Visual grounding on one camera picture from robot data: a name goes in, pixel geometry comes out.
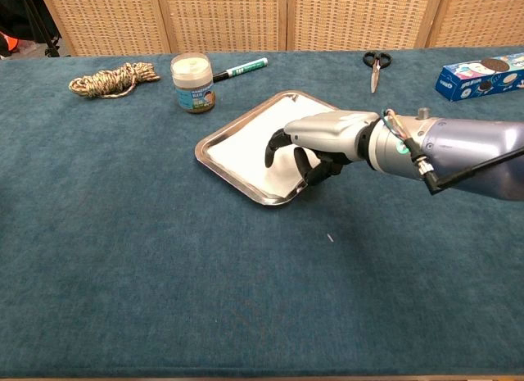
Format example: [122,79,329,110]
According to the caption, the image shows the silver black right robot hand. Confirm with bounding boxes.
[264,109,380,188]

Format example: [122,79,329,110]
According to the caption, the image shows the silver metal tray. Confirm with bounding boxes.
[194,89,341,206]

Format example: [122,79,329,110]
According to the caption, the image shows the green and white marker pen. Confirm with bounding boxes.
[212,57,269,84]

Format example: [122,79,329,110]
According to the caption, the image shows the clear jar with white lid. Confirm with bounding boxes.
[169,52,217,115]

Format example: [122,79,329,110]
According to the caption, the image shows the slim blue Oreo box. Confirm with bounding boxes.
[434,52,524,103]

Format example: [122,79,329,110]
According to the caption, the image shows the wicker folding screen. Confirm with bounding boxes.
[37,0,524,57]

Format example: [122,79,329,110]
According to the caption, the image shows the teal table cloth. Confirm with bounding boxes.
[0,47,524,379]

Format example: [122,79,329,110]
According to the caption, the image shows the black tripod stand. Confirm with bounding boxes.
[20,0,62,57]

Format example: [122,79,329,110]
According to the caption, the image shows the orange object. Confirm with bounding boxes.
[0,31,20,57]

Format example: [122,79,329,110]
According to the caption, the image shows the black-handled scissors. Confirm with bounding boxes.
[362,51,393,95]

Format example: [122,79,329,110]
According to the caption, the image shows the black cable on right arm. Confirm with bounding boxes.
[411,145,524,196]

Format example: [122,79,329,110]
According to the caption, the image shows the beige braided rope bundle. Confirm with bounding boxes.
[68,61,161,100]

